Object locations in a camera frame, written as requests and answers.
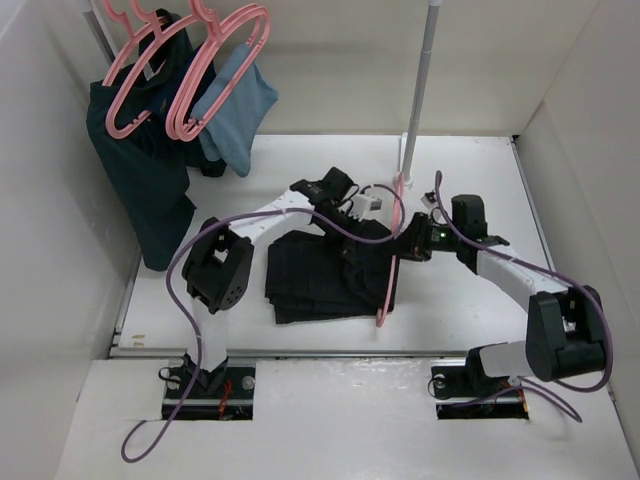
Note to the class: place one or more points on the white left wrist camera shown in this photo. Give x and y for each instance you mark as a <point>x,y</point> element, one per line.
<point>362,205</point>

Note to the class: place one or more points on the light blue hanging trousers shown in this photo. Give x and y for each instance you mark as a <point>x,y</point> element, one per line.
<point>229,134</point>

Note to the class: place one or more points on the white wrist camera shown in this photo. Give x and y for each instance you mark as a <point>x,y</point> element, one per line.
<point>362,205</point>
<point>429,199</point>

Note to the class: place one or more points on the black denim trousers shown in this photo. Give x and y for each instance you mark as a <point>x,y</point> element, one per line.
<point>326,277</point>

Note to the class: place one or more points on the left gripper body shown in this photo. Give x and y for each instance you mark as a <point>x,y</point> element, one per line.
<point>339,236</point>

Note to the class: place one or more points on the grey rack pole right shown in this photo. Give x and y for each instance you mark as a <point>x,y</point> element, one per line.
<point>429,33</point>

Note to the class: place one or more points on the dark teal hanging trousers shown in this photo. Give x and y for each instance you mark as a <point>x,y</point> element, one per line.
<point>147,169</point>

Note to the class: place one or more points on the aluminium rail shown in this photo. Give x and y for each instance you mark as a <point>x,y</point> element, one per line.
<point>344,338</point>

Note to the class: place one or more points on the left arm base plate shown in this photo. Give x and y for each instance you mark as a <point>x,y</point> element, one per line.
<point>226,394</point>

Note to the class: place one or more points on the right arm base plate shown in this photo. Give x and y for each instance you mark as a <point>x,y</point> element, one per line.
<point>450,395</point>

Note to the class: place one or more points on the white rack foot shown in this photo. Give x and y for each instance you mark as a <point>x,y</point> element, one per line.
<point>405,159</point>

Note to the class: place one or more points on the grey rack pole left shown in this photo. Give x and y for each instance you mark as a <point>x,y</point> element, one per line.
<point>98,28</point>

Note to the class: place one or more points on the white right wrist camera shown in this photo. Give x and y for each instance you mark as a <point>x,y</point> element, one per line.
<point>429,199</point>

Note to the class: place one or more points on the grey rack pole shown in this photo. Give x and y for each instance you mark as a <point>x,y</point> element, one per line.
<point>429,33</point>
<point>98,28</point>

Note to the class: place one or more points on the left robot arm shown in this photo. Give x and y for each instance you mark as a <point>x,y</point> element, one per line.
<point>218,266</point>

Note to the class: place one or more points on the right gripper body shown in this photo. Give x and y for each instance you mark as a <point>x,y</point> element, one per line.
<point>427,236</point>

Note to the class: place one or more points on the pink hanger far left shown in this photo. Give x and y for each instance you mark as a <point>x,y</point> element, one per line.
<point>151,23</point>

